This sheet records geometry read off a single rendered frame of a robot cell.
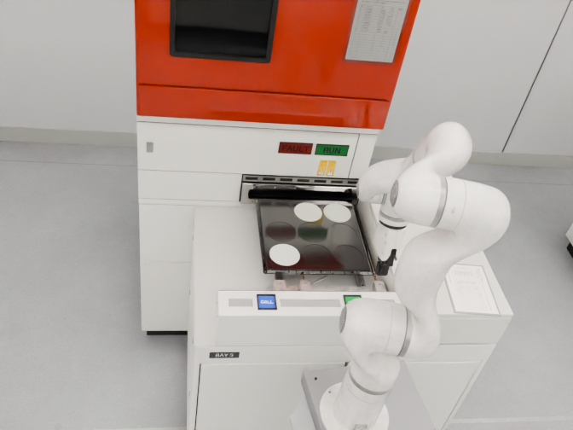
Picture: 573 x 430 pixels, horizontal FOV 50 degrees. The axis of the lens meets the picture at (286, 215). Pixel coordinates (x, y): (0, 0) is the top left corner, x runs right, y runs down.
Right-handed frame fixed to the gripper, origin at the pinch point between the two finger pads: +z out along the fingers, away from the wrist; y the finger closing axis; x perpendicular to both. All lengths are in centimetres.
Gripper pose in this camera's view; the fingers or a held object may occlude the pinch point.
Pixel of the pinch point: (382, 268)
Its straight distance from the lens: 176.8
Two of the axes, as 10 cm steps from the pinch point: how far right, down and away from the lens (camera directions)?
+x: 9.8, 0.3, 1.8
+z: -1.1, 8.7, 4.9
